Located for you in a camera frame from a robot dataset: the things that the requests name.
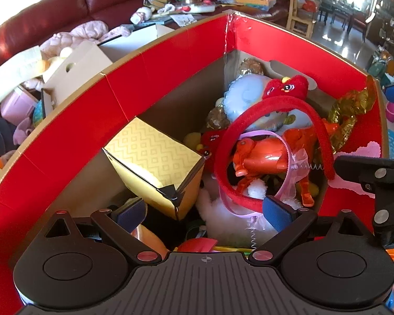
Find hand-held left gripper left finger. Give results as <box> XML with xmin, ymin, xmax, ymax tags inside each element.
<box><xmin>36</xmin><ymin>198</ymin><xmax>162</xmax><ymax>266</ymax></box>

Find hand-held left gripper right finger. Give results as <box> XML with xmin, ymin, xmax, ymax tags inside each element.
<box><xmin>250</xmin><ymin>196</ymin><xmax>375</xmax><ymax>265</ymax></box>

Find gold foil balloon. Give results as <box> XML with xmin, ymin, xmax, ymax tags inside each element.
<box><xmin>328</xmin><ymin>79</ymin><xmax>378</xmax><ymax>151</ymax></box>

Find pink lace headband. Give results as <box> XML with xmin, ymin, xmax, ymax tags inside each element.
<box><xmin>218</xmin><ymin>129</ymin><xmax>311</xmax><ymax>224</ymax></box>

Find orange horse foil balloon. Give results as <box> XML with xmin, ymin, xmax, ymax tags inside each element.
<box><xmin>231</xmin><ymin>121</ymin><xmax>342</xmax><ymax>207</ymax></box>

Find yellow cardboard box with holes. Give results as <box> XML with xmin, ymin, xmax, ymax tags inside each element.
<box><xmin>102</xmin><ymin>116</ymin><xmax>206</xmax><ymax>221</ymax></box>

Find red plush headband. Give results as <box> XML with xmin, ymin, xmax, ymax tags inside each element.
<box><xmin>202</xmin><ymin>75</ymin><xmax>337</xmax><ymax>211</ymax></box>

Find blue plush toy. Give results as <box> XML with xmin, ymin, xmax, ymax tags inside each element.
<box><xmin>206</xmin><ymin>58</ymin><xmax>312</xmax><ymax>132</ymax></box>

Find red cardboard box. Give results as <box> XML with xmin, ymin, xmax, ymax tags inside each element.
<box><xmin>0</xmin><ymin>9</ymin><xmax>391</xmax><ymax>270</ymax></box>

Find pink scalloped paper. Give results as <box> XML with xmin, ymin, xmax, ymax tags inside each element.
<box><xmin>328</xmin><ymin>140</ymin><xmax>381</xmax><ymax>199</ymax></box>

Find white plush toy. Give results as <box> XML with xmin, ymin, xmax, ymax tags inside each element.
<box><xmin>197</xmin><ymin>179</ymin><xmax>279</xmax><ymax>248</ymax></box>

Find dark dining table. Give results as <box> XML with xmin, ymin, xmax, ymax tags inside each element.
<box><xmin>318</xmin><ymin>0</ymin><xmax>371</xmax><ymax>35</ymax></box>

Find small wooden chair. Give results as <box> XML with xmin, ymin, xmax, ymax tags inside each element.
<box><xmin>286</xmin><ymin>0</ymin><xmax>319</xmax><ymax>38</ymax></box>

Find purple plush toy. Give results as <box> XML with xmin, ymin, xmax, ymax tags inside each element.
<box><xmin>13</xmin><ymin>117</ymin><xmax>35</xmax><ymax>145</ymax></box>

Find dark blue cloth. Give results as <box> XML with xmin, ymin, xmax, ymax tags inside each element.
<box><xmin>0</xmin><ymin>120</ymin><xmax>18</xmax><ymax>161</ymax></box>

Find pink plastic box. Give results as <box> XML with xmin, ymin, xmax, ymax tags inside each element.
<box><xmin>0</xmin><ymin>88</ymin><xmax>40</xmax><ymax>127</ymax></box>

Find white cardboard box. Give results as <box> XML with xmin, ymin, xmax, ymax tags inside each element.
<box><xmin>0</xmin><ymin>24</ymin><xmax>176</xmax><ymax>106</ymax></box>

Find pale yellow plush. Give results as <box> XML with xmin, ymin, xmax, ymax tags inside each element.
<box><xmin>36</xmin><ymin>46</ymin><xmax>73</xmax><ymax>73</ymax></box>

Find pink padded jacket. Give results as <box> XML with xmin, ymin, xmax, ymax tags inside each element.
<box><xmin>39</xmin><ymin>20</ymin><xmax>132</xmax><ymax>56</ymax></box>

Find white sticker sheets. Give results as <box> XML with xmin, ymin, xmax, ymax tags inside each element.
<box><xmin>170</xmin><ymin>14</ymin><xmax>198</xmax><ymax>26</ymax></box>

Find white toy tray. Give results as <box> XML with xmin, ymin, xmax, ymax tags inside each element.
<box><xmin>180</xmin><ymin>2</ymin><xmax>216</xmax><ymax>14</ymax></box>

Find dark red leather sofa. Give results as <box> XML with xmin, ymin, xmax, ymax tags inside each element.
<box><xmin>0</xmin><ymin>0</ymin><xmax>296</xmax><ymax>76</ymax></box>

